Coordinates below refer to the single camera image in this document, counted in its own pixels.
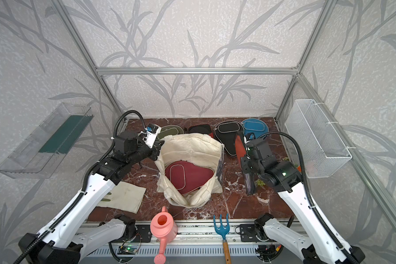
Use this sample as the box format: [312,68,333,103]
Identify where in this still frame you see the clear case red paddles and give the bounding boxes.
[234,132,256,196]

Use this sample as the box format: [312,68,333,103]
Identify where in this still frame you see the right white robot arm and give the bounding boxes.
[234,132,365,264]

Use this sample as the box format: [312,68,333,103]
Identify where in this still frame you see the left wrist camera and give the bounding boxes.
[143,123,162,148]

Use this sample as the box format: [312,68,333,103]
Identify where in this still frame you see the beige canvas tote bag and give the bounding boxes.
[155,133,224,209]

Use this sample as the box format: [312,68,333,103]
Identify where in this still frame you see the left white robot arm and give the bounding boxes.
[15,110,164,264]

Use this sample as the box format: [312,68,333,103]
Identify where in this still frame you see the white wire basket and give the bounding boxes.
[285,99,352,178]

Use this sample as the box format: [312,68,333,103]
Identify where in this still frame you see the beige gardening glove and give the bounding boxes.
[97,181,146,213]

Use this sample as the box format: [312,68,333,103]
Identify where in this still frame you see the clear plastic shelf tray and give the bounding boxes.
[0,103,94,179]

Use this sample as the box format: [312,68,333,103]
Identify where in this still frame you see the blue hand rake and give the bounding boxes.
[213,214,232,264]

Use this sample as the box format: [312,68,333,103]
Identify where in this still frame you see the olive green paddle case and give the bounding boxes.
[157,125,184,140]

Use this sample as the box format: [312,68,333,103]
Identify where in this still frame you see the red black ping pong set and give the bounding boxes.
[187,124,214,138]

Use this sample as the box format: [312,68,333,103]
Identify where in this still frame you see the pink watering can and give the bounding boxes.
[150,206,178,264]

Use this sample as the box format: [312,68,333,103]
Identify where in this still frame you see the potted flower plant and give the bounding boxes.
[255,159,302,191]

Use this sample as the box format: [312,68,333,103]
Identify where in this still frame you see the maroon paddle case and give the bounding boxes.
[165,161,214,195]

